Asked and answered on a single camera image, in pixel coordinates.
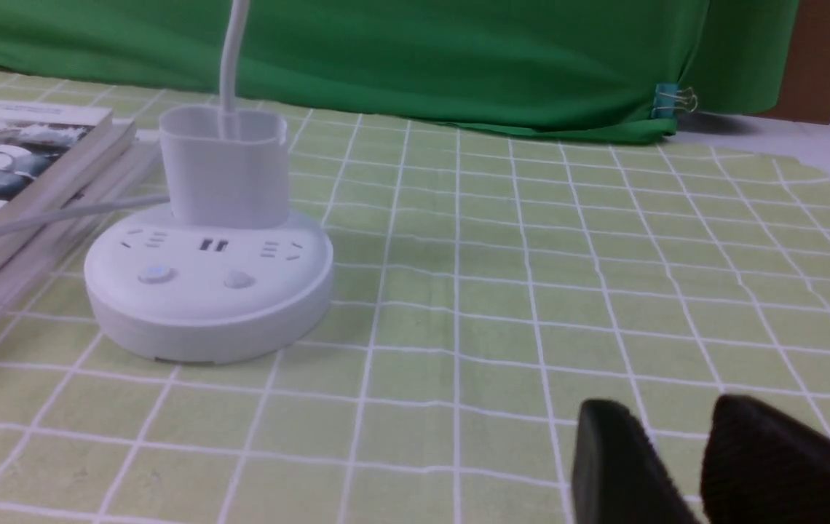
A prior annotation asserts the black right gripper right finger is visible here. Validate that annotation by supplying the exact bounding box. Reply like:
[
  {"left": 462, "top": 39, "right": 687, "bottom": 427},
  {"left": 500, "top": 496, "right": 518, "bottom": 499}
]
[{"left": 700, "top": 394, "right": 830, "bottom": 523}]

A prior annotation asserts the brown cardboard box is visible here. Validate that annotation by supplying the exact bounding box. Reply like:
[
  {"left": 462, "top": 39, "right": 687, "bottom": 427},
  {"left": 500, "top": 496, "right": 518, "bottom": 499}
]
[{"left": 761, "top": 1, "right": 830, "bottom": 125}]

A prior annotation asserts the green checkered tablecloth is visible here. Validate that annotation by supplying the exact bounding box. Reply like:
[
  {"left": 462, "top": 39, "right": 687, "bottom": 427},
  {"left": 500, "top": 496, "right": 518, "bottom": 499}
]
[{"left": 0, "top": 100, "right": 830, "bottom": 523}]

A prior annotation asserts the white desk lamp base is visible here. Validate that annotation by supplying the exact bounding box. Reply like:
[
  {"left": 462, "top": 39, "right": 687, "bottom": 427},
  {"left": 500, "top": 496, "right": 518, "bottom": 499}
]
[{"left": 83, "top": 1, "right": 334, "bottom": 365}]

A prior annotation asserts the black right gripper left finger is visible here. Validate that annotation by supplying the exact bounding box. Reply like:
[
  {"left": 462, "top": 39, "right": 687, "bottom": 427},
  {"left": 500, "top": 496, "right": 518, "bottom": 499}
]
[{"left": 572, "top": 399, "right": 698, "bottom": 523}]

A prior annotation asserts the green backdrop cloth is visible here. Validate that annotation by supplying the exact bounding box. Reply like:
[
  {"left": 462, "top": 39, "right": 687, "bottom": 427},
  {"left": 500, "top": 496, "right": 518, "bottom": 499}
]
[{"left": 0, "top": 1, "right": 799, "bottom": 145}]

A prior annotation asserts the blue binder clip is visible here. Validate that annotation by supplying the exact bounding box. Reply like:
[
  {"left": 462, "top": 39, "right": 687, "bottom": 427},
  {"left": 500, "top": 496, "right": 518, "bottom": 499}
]
[{"left": 650, "top": 83, "right": 699, "bottom": 119}]

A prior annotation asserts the white power cable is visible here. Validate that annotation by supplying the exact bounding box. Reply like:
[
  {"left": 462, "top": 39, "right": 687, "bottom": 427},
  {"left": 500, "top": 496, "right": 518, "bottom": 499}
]
[{"left": 0, "top": 195, "right": 171, "bottom": 255}]

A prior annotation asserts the top book with photo cover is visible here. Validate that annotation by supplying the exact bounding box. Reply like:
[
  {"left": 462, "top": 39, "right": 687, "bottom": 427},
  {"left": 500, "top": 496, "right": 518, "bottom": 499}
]
[{"left": 0, "top": 100, "right": 138, "bottom": 226}]

